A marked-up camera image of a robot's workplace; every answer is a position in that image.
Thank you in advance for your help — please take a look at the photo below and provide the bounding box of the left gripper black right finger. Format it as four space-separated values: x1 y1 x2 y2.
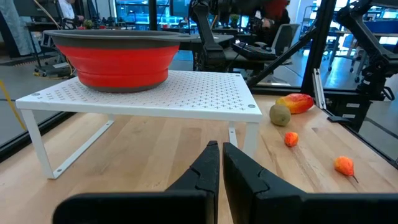
223 142 398 224

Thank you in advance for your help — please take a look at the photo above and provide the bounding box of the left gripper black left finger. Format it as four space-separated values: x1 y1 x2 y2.
52 141 221 224

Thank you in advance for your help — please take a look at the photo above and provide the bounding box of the small orange toy pear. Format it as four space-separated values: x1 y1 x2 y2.
333 156 359 184
284 131 300 148

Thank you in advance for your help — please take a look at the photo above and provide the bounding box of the red yellow toy mango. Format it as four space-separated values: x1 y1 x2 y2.
275 93 315 114

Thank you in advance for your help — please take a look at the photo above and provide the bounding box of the red collapsible bowl grey rim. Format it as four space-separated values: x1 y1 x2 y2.
43 29 200 94

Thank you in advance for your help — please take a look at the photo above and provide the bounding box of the white perforated metal shelf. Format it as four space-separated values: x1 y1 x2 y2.
15 70 264 180

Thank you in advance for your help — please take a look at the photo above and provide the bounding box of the black desk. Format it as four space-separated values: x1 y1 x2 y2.
180 32 280 74

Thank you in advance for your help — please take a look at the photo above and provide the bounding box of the black keyboard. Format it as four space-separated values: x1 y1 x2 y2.
232 42 278 62

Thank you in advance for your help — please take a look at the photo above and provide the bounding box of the grey office chair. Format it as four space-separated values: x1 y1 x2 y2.
269 23 302 66

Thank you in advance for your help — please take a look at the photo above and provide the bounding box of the person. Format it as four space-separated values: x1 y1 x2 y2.
253 0 292 47
58 0 85 30

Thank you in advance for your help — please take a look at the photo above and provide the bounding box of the grey fabric cover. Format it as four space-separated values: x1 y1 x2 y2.
0 0 43 57

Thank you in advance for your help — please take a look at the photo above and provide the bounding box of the silver aluminium rail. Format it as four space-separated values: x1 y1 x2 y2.
312 68 327 110

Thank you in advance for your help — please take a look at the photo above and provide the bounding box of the yellow cable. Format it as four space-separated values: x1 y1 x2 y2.
32 0 75 78
0 79 27 131

